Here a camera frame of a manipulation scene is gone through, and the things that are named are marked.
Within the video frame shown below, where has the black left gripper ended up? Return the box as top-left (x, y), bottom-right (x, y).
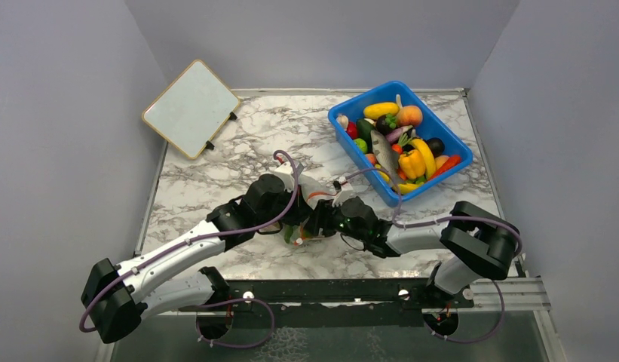
top-left (256, 182), bottom-right (314, 228)

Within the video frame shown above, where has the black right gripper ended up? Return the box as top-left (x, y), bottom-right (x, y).
top-left (302, 198), bottom-right (367, 244)

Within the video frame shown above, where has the clear zip top bag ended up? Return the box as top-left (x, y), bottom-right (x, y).
top-left (280, 172), bottom-right (335, 243)

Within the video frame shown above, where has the beige fake garlic bulb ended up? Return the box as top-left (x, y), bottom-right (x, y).
top-left (336, 115), bottom-right (349, 130)

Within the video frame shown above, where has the yellow fake squash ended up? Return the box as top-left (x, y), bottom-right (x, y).
top-left (363, 102), bottom-right (400, 120)

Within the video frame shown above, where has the yellow fake banana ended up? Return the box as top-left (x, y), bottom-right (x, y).
top-left (409, 139), bottom-right (437, 180)

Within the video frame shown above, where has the red fake pepper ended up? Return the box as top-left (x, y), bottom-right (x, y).
top-left (430, 155), bottom-right (462, 179)

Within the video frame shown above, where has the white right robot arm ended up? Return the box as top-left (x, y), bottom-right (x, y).
top-left (303, 197), bottom-right (522, 307)

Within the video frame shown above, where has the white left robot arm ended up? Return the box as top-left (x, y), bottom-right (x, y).
top-left (79, 170), bottom-right (322, 343)

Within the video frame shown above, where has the green fake leafy vegetable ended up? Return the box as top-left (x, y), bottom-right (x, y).
top-left (283, 225), bottom-right (304, 246)

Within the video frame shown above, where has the green fake lime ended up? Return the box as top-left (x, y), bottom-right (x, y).
top-left (353, 138), bottom-right (369, 155)

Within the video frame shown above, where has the grey fake fish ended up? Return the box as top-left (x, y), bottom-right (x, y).
top-left (370, 130), bottom-right (402, 186)

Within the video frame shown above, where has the red fake apple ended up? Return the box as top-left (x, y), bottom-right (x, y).
top-left (345, 121), bottom-right (358, 140)

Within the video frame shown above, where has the yellow fake bell pepper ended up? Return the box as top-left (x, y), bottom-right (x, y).
top-left (398, 150), bottom-right (426, 179)

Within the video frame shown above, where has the purple fake onion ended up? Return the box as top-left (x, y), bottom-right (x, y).
top-left (385, 125), bottom-right (413, 144)

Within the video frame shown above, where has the purple fake mangosteen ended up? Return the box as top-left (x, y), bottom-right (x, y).
top-left (375, 114), bottom-right (398, 136)

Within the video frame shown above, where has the fake peach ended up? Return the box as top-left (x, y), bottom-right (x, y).
top-left (396, 106), bottom-right (424, 127)
top-left (434, 155), bottom-right (449, 169)

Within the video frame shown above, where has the dark fake plum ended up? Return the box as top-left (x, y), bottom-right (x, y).
top-left (425, 137), bottom-right (445, 158)

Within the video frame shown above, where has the yellow banana in bin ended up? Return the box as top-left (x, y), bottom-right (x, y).
top-left (394, 183), bottom-right (423, 195)

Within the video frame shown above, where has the blue plastic bin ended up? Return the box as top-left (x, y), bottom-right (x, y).
top-left (328, 81), bottom-right (473, 206)

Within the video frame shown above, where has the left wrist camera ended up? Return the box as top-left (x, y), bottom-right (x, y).
top-left (272, 161), bottom-right (308, 192)

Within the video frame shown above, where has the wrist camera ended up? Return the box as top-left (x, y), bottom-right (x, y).
top-left (272, 161), bottom-right (308, 192)
top-left (332, 176), bottom-right (355, 207)

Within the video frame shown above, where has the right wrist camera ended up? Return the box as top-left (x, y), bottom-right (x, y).
top-left (332, 176), bottom-right (355, 207)

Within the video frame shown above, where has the black mounting rail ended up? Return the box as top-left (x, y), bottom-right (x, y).
top-left (180, 278), bottom-right (474, 329)

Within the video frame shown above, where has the white board wooden frame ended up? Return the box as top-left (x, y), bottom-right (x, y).
top-left (141, 60), bottom-right (241, 159)

